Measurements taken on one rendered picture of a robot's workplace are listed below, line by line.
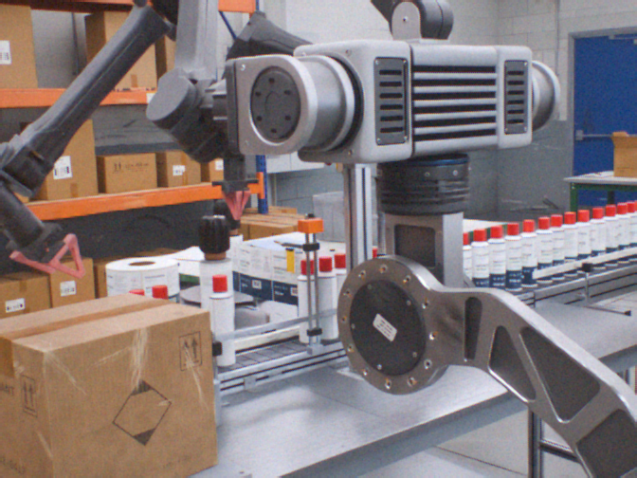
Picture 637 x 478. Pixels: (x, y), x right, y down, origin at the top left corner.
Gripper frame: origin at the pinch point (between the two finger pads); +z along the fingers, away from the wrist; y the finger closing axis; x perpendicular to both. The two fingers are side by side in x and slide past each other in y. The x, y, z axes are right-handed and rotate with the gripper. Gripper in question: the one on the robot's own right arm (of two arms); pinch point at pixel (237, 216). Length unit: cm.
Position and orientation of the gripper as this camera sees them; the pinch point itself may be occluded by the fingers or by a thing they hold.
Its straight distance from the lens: 212.2
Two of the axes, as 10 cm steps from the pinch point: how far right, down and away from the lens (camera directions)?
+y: -7.6, 1.2, -6.3
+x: 6.4, 0.9, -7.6
